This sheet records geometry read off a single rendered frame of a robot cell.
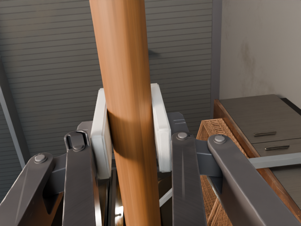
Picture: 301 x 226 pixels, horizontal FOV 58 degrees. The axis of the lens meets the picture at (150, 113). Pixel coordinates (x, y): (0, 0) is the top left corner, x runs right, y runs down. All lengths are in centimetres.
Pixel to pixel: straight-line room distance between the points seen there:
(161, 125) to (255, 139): 159
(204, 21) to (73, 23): 162
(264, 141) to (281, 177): 31
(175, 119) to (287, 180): 134
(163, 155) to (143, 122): 3
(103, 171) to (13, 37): 366
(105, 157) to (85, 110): 371
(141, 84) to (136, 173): 7
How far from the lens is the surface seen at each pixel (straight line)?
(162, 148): 15
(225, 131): 187
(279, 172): 152
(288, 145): 170
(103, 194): 215
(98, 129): 15
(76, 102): 384
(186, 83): 379
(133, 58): 15
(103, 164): 16
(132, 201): 21
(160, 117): 16
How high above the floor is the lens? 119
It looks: 3 degrees down
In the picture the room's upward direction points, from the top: 96 degrees counter-clockwise
